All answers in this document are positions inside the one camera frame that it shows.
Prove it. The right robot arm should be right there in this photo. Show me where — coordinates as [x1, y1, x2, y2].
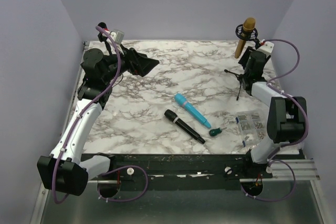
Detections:
[238, 46, 309, 178]

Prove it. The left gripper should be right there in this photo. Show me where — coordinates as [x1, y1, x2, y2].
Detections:
[102, 44, 159, 83]

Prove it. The black tripod mic stand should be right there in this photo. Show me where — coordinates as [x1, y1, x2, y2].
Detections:
[224, 23, 265, 101]

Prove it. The blue microphone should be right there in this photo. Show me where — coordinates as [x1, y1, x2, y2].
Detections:
[174, 93, 211, 129]

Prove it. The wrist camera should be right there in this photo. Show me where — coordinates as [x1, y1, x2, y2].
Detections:
[256, 41, 275, 57]
[106, 29, 124, 51]

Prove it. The black microphone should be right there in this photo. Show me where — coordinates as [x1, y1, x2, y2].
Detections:
[164, 109, 205, 144]

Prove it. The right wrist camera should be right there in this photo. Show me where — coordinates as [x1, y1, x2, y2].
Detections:
[256, 41, 275, 57]

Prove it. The clear plastic screw box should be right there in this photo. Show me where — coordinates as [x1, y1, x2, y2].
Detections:
[235, 110, 267, 147]

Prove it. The gold microphone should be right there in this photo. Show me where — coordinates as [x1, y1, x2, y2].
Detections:
[234, 17, 256, 59]

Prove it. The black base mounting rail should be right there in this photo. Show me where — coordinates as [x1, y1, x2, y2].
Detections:
[86, 153, 274, 192]

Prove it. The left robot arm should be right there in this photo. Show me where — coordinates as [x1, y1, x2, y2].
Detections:
[37, 47, 160, 196]

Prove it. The green handled screwdriver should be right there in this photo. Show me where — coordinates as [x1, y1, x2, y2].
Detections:
[208, 127, 226, 137]

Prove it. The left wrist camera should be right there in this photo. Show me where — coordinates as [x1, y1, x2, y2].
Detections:
[106, 29, 124, 51]

